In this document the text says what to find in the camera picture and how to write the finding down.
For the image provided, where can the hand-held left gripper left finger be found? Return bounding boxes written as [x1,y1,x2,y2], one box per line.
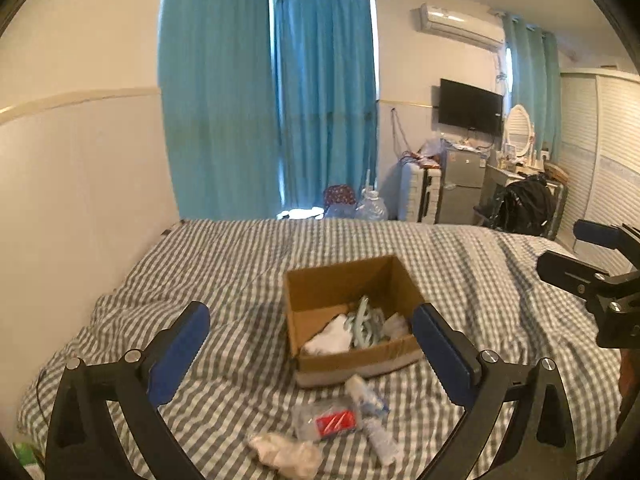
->
[47,302,211,480]

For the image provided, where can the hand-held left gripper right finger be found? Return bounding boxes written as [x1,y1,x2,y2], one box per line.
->
[411,302,577,480]

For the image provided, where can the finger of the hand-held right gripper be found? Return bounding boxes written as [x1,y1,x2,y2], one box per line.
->
[573,219,640,257]
[537,250,640,307]

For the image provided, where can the white blue packet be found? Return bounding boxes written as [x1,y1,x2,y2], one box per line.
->
[344,374,391,417]

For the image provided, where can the brown cardboard box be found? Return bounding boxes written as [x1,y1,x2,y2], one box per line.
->
[282,255,426,389]

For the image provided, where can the white plastic tube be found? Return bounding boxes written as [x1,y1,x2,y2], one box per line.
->
[362,417,403,466]

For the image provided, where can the clear bag with red pack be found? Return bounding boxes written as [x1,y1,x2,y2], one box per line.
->
[291,396,365,442]

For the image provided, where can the white tissue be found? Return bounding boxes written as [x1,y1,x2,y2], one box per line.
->
[247,432,323,478]

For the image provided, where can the person's right forearm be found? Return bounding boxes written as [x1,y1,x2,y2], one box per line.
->
[616,347,640,428]

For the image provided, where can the clear plastic packet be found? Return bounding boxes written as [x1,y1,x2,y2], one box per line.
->
[382,312,415,341]

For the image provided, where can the black backpack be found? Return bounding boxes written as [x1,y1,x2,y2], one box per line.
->
[500,175,557,236]

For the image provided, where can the pale green plastic hangers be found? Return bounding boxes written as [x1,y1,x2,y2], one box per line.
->
[346,296,387,350]

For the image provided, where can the white slatted wardrobe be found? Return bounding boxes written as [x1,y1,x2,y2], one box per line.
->
[550,67,640,256]

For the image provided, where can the grey checkered bed sheet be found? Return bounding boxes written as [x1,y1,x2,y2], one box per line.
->
[16,217,626,480]

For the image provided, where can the white oval mirror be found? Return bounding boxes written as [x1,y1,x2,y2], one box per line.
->
[505,104,534,163]

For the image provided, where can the grey mini fridge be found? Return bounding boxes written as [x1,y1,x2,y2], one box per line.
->
[435,147,488,226]

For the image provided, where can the clear water jug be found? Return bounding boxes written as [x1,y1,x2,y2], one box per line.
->
[355,186,389,222]

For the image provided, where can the pale blue suitcase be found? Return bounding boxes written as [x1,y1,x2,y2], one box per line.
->
[400,160,445,224]

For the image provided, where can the teal window curtain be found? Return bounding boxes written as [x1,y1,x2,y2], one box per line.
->
[501,12,562,158]

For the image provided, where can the floral fabric bag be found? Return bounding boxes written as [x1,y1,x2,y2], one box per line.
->
[323,184,358,219]

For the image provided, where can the wide blue curtain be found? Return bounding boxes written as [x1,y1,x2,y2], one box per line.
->
[157,0,283,220]

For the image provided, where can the white air conditioner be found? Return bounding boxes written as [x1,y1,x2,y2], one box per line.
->
[412,2,506,52]

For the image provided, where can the narrow blue curtain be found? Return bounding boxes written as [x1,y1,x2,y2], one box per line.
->
[272,0,378,213]

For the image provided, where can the black wall television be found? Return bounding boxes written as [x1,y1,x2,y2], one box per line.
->
[438,78,504,136]

